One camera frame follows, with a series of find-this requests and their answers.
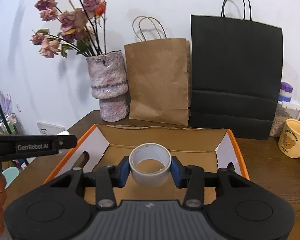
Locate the white tape roll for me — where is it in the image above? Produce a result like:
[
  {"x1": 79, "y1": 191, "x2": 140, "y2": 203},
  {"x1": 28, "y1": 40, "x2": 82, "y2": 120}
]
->
[{"x1": 129, "y1": 143, "x2": 172, "y2": 187}]

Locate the red cardboard box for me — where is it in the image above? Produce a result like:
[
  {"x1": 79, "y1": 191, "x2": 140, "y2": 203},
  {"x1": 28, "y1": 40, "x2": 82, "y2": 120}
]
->
[{"x1": 46, "y1": 125, "x2": 249, "y2": 203}]

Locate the pink textured vase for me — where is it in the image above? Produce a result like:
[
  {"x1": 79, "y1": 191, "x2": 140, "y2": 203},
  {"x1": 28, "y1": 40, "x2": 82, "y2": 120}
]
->
[{"x1": 86, "y1": 51, "x2": 129, "y2": 122}]

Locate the brown paper bag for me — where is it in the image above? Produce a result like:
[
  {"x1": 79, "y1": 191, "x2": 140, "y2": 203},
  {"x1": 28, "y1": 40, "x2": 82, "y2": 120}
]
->
[{"x1": 125, "y1": 16, "x2": 191, "y2": 126}]

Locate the yellow bear mug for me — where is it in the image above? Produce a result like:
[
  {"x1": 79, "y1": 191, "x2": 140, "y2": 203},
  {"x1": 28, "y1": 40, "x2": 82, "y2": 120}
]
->
[{"x1": 278, "y1": 119, "x2": 300, "y2": 159}]

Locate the black paper bag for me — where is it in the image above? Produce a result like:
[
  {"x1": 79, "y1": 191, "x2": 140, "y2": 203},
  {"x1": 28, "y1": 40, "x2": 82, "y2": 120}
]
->
[{"x1": 189, "y1": 14, "x2": 283, "y2": 140}]

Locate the food container purple lid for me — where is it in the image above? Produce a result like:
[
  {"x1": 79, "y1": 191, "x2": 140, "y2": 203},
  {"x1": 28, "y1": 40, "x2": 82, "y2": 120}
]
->
[{"x1": 269, "y1": 81, "x2": 300, "y2": 138}]

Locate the dried pink roses bouquet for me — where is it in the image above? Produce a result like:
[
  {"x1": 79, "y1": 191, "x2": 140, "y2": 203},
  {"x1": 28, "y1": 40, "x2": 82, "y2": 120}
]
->
[{"x1": 30, "y1": 0, "x2": 107, "y2": 59}]

